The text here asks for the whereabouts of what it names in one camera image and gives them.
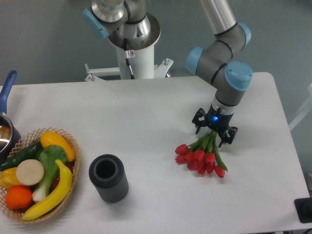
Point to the woven wicker basket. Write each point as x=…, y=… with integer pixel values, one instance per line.
x=25, y=141

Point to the beige round disc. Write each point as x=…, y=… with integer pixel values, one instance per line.
x=30, y=172

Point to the green cucumber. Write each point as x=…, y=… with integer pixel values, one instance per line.
x=26, y=153

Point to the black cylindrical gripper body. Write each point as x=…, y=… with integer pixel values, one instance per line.
x=217, y=121

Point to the yellow banana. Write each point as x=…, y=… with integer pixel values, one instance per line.
x=55, y=197

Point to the red tulip bouquet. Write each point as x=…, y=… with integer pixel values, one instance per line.
x=202, y=156

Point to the white table clamp bracket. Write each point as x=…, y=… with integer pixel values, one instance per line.
x=130, y=69

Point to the red vegetable in basket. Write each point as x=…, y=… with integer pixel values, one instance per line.
x=70, y=165

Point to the yellow bell pepper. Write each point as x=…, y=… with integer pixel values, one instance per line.
x=8, y=178

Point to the orange fruit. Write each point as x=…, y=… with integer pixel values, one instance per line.
x=18, y=197

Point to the dark grey ribbed vase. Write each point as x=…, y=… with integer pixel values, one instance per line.
x=108, y=176

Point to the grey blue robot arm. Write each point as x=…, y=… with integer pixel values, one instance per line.
x=215, y=64

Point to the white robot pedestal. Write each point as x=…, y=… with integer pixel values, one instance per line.
x=136, y=40

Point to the green bok choy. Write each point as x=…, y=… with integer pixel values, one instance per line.
x=47, y=158

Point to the blue handled saucepan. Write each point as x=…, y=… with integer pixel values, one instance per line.
x=9, y=135

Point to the black device at edge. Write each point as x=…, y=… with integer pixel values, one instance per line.
x=304, y=209

